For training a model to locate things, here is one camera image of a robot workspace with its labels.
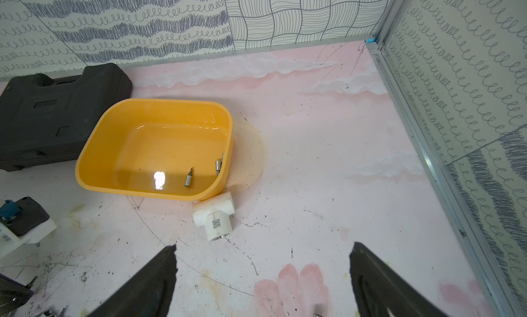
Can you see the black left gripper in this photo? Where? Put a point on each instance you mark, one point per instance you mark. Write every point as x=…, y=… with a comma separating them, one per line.
x=14, y=294

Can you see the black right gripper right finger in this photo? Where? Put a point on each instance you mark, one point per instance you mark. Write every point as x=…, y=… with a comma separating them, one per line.
x=379, y=291

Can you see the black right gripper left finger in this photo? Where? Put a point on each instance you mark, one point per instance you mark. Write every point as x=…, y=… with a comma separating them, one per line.
x=149, y=292

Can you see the yellow plastic storage box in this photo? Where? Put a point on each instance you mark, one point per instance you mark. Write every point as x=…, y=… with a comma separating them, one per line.
x=146, y=147

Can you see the white pipe tee fitting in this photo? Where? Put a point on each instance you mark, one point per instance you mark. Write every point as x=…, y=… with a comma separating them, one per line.
x=214, y=216

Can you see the black plastic tool case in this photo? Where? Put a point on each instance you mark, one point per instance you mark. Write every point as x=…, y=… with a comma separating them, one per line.
x=49, y=120

